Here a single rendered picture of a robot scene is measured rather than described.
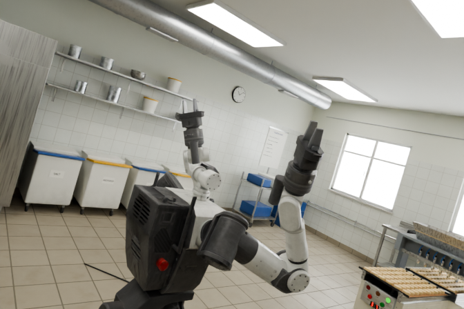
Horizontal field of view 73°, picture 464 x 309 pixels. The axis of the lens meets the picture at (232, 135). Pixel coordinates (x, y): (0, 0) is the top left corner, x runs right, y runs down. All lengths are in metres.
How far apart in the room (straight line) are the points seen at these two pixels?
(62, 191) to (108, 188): 0.57
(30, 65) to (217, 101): 3.21
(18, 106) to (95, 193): 1.48
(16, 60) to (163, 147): 2.63
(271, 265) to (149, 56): 4.59
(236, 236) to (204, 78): 4.97
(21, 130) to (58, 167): 0.71
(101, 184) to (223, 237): 3.80
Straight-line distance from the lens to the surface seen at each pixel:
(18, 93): 4.02
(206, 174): 1.10
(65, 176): 4.53
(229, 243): 0.95
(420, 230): 3.44
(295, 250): 1.09
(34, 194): 4.54
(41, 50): 4.07
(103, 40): 5.11
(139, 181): 4.84
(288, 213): 0.99
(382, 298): 2.76
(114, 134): 5.24
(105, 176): 4.64
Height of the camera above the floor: 1.63
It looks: level
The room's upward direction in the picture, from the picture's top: 17 degrees clockwise
